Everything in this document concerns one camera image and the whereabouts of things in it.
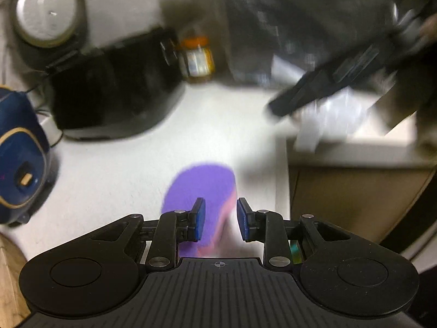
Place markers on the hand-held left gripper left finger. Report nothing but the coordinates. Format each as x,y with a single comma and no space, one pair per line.
200,218

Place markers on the orange-lidded glass jar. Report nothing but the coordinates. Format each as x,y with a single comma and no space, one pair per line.
196,61

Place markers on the white wrapper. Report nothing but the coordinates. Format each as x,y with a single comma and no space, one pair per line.
327,123

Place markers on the wooden cutting board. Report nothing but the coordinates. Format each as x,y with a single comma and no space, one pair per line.
10,280

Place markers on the black rice cooker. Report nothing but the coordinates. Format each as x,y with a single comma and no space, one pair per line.
112,85

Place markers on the blue rice cooker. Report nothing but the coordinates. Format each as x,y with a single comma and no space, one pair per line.
20,136

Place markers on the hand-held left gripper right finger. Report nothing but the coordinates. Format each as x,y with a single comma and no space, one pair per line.
241,218

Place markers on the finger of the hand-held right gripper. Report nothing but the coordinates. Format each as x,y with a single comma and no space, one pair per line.
307,90

